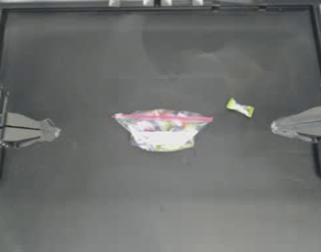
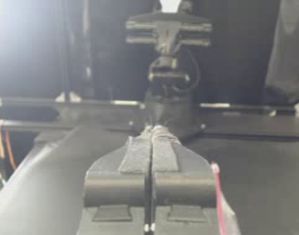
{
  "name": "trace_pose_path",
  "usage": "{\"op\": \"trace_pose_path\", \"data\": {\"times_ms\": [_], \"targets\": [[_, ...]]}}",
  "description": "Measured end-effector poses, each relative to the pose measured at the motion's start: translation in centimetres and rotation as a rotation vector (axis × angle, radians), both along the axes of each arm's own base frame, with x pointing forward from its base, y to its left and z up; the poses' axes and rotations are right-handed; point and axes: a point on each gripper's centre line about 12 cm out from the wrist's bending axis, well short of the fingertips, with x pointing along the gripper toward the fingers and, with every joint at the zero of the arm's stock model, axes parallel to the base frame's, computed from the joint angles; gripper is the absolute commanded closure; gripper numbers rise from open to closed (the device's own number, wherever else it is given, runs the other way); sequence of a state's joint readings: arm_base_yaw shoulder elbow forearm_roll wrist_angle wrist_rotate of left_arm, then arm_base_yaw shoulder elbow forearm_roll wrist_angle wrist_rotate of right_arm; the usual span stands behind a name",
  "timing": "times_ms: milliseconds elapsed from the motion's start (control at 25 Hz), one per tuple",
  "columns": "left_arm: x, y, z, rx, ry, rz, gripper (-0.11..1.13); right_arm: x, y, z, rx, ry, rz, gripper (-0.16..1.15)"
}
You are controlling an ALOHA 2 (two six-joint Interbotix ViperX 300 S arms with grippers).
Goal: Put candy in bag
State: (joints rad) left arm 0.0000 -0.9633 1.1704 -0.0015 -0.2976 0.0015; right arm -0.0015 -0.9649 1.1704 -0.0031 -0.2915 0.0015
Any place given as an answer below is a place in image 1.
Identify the green candy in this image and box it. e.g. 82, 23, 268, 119
224, 97, 255, 118

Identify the clear bag with pink zip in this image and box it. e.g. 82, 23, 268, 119
112, 108, 213, 153

